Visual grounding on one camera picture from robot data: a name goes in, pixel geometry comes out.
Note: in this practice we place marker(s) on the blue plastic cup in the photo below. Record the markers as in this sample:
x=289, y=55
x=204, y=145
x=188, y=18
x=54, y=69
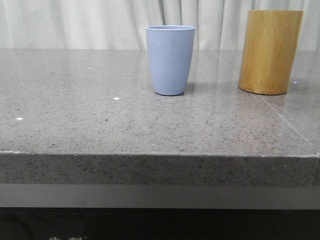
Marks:
x=170, y=50

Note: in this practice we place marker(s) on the white curtain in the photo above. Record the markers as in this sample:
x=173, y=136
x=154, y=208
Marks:
x=121, y=24

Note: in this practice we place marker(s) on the bamboo cylinder holder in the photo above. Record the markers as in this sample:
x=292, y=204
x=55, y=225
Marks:
x=269, y=50

